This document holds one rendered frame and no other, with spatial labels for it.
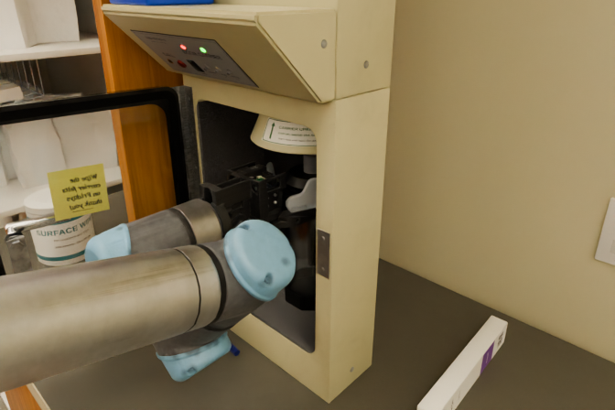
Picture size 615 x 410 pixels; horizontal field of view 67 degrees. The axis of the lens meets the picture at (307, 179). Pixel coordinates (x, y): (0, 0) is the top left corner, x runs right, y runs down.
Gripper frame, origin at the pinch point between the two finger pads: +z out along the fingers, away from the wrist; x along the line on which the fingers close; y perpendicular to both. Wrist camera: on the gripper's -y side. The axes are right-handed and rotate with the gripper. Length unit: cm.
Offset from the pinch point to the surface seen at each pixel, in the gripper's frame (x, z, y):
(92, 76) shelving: 156, 32, -3
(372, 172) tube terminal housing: -14.0, -2.4, 8.2
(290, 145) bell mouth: -3.9, -8.0, 11.1
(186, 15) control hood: -2.6, -22.0, 28.8
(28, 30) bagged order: 119, 0, 19
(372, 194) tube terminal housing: -14.0, -2.1, 4.8
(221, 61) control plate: -1.6, -17.0, 23.3
